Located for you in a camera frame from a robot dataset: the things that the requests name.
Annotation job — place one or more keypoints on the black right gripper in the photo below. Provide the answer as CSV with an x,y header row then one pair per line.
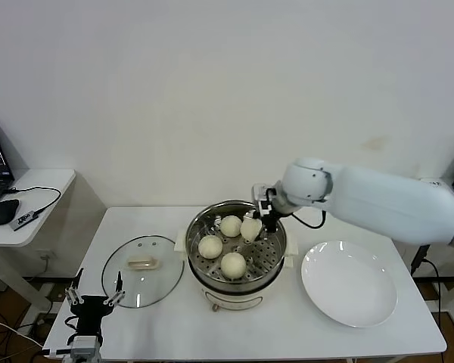
x,y
271,221

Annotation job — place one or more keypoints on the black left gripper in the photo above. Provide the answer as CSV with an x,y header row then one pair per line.
x,y
89,314

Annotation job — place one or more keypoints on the white steamed baozi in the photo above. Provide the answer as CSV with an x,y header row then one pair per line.
x,y
231,226
249,230
233,265
210,247

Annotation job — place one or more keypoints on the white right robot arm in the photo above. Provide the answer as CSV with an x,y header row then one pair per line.
x,y
382,200

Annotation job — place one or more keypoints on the perforated stainless steel steamer basket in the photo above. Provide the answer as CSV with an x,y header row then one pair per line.
x,y
268,261

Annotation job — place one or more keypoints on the cream electric cooker base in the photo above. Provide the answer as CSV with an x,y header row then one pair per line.
x,y
231,302

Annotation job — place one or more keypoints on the white round plate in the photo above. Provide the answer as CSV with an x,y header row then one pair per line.
x,y
348,287

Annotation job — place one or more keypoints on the white side table rounded corner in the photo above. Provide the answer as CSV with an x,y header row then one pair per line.
x,y
41,181

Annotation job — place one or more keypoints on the black computer mouse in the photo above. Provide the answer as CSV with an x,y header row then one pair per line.
x,y
4,211

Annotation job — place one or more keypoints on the small printed label sticker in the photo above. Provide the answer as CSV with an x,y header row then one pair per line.
x,y
435,184

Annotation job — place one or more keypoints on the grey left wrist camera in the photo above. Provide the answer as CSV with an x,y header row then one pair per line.
x,y
83,346

